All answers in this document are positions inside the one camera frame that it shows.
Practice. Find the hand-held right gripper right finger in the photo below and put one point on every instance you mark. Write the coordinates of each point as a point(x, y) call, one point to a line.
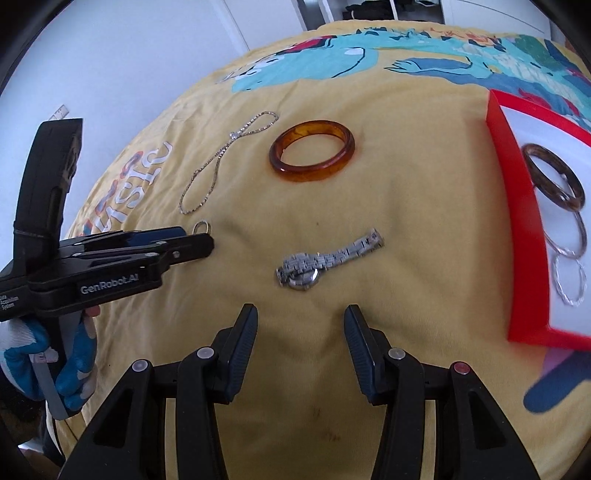
point(358, 350)

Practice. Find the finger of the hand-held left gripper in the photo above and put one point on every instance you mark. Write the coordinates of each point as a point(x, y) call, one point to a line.
point(184, 249)
point(138, 237)

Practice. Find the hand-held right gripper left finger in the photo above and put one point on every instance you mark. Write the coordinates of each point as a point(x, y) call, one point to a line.
point(242, 350)

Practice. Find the silver wristwatch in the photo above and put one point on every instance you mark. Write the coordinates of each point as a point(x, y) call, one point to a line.
point(304, 272)

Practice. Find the red shallow box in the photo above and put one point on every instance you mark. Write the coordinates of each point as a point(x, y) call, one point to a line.
point(521, 207)

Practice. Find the twisted silver bangle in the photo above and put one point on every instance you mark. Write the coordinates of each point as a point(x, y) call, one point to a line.
point(572, 303)

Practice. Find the thin metal bangle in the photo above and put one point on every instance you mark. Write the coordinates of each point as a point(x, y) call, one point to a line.
point(561, 251)

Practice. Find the dark tortoiseshell bangle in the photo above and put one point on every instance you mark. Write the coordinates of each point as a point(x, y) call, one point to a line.
point(544, 187)

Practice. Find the person's left hand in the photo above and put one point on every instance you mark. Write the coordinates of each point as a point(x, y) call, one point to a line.
point(18, 364)

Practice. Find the amber bangle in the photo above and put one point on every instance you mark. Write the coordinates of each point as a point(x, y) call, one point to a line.
point(300, 176)

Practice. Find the white door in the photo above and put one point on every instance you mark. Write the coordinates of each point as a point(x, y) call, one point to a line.
point(263, 18)

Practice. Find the folded black clothes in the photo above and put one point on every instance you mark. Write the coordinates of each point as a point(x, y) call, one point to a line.
point(364, 9)

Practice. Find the white wardrobe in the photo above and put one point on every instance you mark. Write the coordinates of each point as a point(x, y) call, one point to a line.
point(485, 14)

